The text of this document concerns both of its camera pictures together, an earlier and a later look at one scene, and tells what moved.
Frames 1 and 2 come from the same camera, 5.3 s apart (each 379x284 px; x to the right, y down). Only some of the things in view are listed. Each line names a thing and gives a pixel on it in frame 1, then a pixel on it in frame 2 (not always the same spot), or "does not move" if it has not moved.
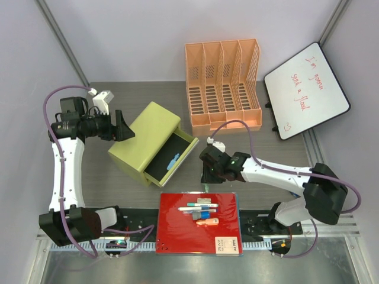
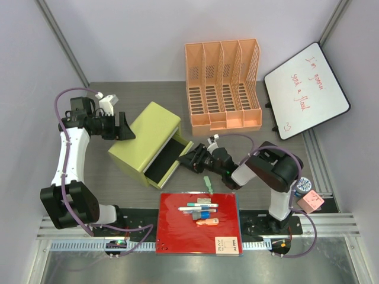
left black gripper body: [105, 130] does not move
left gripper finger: [123, 131] does not move
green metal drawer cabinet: [159, 148] does not move
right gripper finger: [211, 174] → [189, 158]
